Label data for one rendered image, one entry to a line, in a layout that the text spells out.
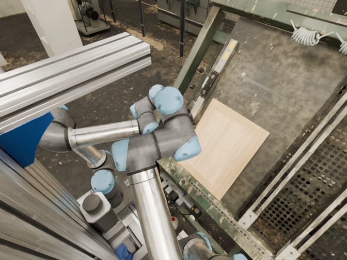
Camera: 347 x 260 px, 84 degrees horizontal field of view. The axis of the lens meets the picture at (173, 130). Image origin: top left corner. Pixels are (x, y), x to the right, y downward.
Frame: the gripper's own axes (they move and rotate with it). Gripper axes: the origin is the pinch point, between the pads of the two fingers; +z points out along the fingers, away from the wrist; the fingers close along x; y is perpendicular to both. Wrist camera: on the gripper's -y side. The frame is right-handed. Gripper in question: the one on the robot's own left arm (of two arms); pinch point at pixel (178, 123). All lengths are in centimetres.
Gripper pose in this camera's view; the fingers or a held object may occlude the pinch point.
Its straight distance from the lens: 118.1
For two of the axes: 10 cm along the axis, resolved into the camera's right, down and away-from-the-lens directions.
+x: -6.7, -5.6, 4.9
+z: 3.4, 3.5, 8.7
